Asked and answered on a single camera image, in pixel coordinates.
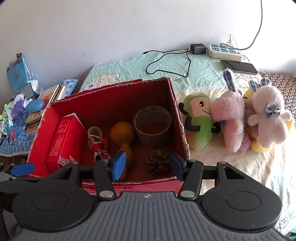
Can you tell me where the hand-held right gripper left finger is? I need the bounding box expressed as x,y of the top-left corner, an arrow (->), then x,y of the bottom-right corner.
54,151 -> 127,201

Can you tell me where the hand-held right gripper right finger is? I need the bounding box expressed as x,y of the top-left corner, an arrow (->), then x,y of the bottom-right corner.
170,152 -> 245,200

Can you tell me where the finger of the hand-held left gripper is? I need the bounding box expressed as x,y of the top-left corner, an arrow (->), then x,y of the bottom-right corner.
0,163 -> 36,182

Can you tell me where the brown pine cone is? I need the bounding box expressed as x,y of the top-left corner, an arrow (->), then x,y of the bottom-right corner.
145,148 -> 171,175

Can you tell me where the small red white shoe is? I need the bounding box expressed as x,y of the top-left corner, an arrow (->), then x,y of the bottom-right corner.
87,127 -> 111,163

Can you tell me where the printed packing tape roll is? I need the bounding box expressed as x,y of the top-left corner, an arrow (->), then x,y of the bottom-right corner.
132,105 -> 173,149

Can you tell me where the orange wooden gourd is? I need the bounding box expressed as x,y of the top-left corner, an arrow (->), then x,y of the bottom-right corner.
110,122 -> 136,182

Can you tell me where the small red carton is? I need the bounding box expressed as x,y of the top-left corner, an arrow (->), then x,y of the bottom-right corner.
46,113 -> 87,175

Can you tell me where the large red cardboard box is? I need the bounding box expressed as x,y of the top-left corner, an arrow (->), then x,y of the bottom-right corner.
26,77 -> 190,197

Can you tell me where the blue patterned cloth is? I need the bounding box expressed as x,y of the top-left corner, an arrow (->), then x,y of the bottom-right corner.
0,111 -> 41,157

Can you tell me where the green plush toy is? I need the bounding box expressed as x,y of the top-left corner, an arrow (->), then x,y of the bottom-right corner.
178,92 -> 214,151

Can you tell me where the purple toy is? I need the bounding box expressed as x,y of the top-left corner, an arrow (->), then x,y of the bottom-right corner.
11,100 -> 26,120

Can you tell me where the small green toy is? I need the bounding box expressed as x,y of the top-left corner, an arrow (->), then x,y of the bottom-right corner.
0,103 -> 11,118

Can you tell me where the blue oval case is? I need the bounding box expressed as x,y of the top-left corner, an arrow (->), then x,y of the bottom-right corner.
25,99 -> 45,113

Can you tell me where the pink plush rabbit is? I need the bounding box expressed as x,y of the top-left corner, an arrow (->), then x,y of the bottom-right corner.
210,68 -> 251,153

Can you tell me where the small black-framed mirror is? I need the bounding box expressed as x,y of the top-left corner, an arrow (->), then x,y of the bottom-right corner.
23,83 -> 35,100

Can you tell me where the colourful book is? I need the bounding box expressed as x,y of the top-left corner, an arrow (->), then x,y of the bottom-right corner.
25,85 -> 61,124

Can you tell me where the white plastic bag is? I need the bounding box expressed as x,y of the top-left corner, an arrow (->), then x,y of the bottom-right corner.
13,79 -> 39,102

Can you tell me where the yellow plush toy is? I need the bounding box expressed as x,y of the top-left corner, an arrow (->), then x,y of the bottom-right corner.
243,88 -> 295,153

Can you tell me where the blue white packet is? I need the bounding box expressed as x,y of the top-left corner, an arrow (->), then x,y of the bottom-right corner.
59,79 -> 78,96

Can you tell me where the blue plastic packet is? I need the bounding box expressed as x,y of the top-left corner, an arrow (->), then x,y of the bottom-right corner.
6,54 -> 31,93

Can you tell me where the pastel printed bedsheet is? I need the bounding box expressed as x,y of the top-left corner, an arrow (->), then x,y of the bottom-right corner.
80,49 -> 296,234

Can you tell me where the pale plush rabbit with bow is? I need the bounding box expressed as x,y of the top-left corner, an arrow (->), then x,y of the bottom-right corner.
246,77 -> 293,149

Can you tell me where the black smartphone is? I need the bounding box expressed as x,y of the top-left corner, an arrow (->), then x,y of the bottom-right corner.
220,60 -> 258,75

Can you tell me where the black power adapter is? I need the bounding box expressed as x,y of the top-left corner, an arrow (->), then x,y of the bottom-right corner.
190,43 -> 207,55

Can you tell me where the white blue power strip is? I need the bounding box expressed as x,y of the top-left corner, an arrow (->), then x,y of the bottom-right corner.
206,43 -> 244,62

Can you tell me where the white plug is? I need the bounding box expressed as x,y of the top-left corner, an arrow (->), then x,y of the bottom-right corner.
220,34 -> 238,48

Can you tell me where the black charging cable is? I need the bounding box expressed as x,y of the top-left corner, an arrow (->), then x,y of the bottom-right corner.
142,48 -> 192,78

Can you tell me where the grey power cable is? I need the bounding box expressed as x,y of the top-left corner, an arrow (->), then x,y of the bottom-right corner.
233,0 -> 264,51

